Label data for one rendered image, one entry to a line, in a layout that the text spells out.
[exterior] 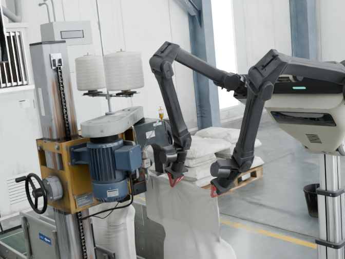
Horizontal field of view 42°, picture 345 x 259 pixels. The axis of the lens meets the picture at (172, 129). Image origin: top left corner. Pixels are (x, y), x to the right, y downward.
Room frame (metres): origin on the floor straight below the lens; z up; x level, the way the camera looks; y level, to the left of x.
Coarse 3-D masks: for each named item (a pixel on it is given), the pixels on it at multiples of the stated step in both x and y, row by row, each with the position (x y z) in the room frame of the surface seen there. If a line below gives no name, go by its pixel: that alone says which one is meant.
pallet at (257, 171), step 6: (252, 168) 5.45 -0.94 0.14; (258, 168) 5.46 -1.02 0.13; (240, 174) 5.23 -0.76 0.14; (252, 174) 5.48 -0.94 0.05; (258, 174) 5.46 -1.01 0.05; (246, 180) 5.35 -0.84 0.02; (252, 180) 5.36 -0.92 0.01; (204, 186) 4.90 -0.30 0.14; (210, 186) 4.88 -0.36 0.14; (240, 186) 5.20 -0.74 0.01
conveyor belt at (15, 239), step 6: (6, 234) 3.39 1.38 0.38; (12, 234) 3.38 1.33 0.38; (18, 234) 3.37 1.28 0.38; (0, 240) 3.28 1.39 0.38; (6, 240) 3.27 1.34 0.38; (12, 240) 3.25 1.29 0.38; (18, 240) 3.24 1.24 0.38; (24, 240) 3.23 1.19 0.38; (12, 246) 3.14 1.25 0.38; (18, 246) 3.13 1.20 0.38; (24, 246) 3.12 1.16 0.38; (24, 252) 3.01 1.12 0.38
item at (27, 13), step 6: (6, 0) 5.08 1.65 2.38; (12, 0) 5.03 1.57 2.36; (24, 0) 5.05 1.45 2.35; (30, 0) 5.10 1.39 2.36; (6, 6) 5.11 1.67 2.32; (12, 6) 5.04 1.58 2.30; (24, 6) 5.05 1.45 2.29; (30, 6) 5.09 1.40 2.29; (12, 12) 5.04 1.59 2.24; (24, 12) 5.04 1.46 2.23; (30, 12) 5.08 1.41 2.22; (36, 12) 5.18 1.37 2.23; (24, 18) 5.04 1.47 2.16; (30, 18) 5.07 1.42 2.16; (36, 18) 5.15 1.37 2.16
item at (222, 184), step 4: (212, 180) 1.77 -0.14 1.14; (216, 180) 1.78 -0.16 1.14; (220, 180) 1.77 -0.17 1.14; (224, 180) 1.75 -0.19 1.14; (228, 180) 1.74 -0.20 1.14; (232, 180) 1.74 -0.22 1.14; (212, 184) 1.77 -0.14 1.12; (216, 184) 1.76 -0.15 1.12; (220, 184) 1.77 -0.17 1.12; (224, 184) 1.76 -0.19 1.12; (228, 184) 1.76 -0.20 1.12; (232, 184) 1.80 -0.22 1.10; (216, 188) 1.75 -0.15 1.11; (220, 188) 1.76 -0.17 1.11; (224, 188) 1.77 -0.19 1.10; (228, 188) 1.78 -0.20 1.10; (220, 192) 1.74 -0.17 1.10
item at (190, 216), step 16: (160, 176) 2.15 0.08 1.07; (144, 192) 2.15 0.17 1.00; (160, 192) 2.11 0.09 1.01; (176, 192) 2.05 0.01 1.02; (192, 192) 1.93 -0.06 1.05; (208, 192) 1.85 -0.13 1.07; (160, 208) 2.13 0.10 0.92; (176, 208) 2.06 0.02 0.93; (192, 208) 1.94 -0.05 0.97; (208, 208) 1.86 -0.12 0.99; (160, 224) 2.12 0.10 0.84; (176, 224) 2.05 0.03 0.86; (192, 224) 1.95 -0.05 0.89; (208, 224) 1.86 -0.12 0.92; (176, 240) 1.97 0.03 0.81; (192, 240) 1.91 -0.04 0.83; (208, 240) 1.85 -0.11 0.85; (224, 240) 1.91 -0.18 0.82; (176, 256) 1.96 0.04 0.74; (192, 256) 1.88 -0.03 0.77; (208, 256) 1.82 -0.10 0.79; (224, 256) 1.82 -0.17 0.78
